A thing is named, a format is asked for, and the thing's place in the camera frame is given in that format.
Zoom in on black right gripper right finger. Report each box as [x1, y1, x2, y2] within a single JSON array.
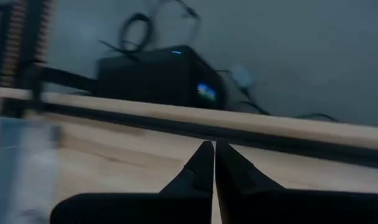
[[215, 139, 286, 224]]

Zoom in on black computer case blue light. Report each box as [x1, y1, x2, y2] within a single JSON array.
[[95, 45, 227, 111]]

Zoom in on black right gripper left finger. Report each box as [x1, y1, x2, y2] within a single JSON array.
[[159, 140, 215, 224]]

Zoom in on clear plastic storage bin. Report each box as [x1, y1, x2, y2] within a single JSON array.
[[0, 116, 62, 224]]

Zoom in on black tangled cables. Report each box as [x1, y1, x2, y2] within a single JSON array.
[[98, 0, 202, 60]]

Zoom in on black floor cable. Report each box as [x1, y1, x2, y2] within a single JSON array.
[[216, 68, 339, 123]]

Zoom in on orange black striped post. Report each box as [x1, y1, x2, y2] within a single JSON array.
[[0, 0, 57, 90]]

